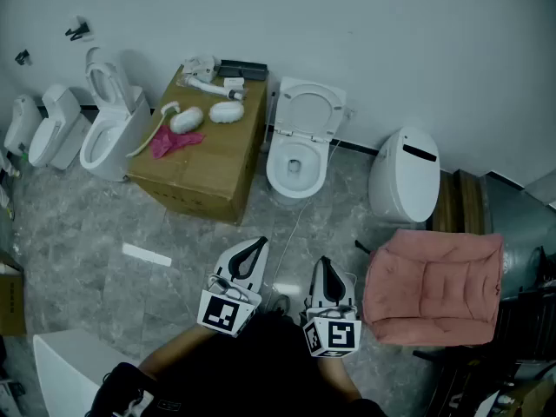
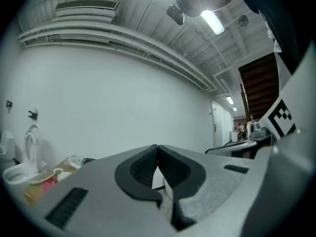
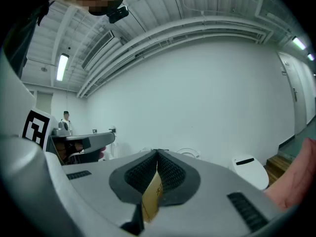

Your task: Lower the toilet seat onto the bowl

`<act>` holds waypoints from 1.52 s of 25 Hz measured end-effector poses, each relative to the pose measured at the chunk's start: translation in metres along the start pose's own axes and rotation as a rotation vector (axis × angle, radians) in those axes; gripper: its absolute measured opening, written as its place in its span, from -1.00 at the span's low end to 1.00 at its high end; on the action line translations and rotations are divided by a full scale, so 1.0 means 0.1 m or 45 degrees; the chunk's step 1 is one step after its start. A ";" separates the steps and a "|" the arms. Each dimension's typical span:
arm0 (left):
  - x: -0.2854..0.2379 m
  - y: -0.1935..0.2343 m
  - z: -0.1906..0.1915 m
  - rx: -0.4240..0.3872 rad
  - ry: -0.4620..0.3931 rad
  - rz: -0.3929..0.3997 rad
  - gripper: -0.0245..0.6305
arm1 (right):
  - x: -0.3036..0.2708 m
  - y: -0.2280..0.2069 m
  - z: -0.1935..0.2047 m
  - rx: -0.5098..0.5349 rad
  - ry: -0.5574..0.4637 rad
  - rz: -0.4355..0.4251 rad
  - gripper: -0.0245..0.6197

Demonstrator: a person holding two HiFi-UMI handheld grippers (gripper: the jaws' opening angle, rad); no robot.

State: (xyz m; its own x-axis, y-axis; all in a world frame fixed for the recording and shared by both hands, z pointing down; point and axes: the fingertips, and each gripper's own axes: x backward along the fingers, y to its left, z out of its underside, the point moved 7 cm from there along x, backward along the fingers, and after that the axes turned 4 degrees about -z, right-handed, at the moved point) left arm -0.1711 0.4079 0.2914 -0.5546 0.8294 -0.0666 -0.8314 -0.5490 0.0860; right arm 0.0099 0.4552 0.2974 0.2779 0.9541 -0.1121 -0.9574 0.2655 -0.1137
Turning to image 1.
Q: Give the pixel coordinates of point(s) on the small brown cardboard box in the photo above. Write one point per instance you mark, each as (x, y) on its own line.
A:
(12, 302)

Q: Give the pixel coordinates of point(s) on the white toilet bowl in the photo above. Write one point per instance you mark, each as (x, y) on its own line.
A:
(282, 180)

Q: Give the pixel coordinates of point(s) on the white scrub brush right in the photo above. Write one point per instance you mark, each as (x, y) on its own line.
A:
(227, 112)

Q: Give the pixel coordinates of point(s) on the open cardboard box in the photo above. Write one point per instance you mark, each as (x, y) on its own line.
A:
(525, 395)

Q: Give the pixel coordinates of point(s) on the person's black clothing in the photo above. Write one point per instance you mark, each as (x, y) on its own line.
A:
(260, 372)

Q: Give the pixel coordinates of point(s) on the white toilet seat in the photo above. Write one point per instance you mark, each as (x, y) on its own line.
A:
(283, 111)

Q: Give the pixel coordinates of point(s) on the large brown cardboard box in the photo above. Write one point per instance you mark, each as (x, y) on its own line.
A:
(208, 167)

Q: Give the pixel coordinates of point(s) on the person's left shoe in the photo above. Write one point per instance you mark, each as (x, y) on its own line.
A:
(280, 304)

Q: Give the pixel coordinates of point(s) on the white scrub brush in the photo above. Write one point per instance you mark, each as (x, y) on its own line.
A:
(227, 112)
(187, 120)

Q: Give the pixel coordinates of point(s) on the white toilet with open lid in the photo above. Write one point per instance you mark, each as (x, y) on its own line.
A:
(113, 146)

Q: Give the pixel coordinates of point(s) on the pink cushioned chair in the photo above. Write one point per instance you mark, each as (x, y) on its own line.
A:
(434, 289)

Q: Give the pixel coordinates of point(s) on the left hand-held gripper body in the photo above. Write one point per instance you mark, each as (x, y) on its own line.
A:
(228, 315)

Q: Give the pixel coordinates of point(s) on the dark teal curved panel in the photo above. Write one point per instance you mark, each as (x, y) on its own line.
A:
(517, 220)

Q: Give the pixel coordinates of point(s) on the black tray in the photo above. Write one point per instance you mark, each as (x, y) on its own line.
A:
(249, 70)

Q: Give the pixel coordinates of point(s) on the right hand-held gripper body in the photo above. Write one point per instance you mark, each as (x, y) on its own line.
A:
(334, 335)

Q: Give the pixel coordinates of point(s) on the black metal rack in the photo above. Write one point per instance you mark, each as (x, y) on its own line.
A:
(530, 324)

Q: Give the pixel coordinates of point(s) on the white ceramic basin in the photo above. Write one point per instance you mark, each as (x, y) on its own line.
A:
(65, 372)

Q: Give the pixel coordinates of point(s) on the person's left forearm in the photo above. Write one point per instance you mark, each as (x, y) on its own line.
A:
(174, 354)

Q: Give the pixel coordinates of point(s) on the white closed-lid toilet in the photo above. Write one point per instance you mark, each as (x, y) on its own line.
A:
(54, 133)

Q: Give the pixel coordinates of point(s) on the clear plastic packaging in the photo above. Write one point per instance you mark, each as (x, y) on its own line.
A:
(200, 63)

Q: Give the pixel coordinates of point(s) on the white scrub brush left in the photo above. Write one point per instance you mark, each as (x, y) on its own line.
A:
(187, 120)

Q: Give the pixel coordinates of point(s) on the black wall hook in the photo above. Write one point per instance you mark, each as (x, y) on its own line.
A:
(78, 31)
(22, 57)

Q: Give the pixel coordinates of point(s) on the small white box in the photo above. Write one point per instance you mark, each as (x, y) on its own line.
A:
(233, 82)

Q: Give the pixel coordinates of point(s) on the person's right forearm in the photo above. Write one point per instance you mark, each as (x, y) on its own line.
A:
(336, 376)

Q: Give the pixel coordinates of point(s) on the white toilet lid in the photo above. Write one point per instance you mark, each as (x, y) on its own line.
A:
(310, 113)

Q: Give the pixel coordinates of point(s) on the white smart toilet black strip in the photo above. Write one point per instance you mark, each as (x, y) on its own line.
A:
(404, 180)

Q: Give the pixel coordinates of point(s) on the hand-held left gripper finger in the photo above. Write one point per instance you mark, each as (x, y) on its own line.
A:
(240, 254)
(256, 260)

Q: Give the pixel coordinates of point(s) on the pink cloth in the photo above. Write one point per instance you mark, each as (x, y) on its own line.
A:
(167, 143)

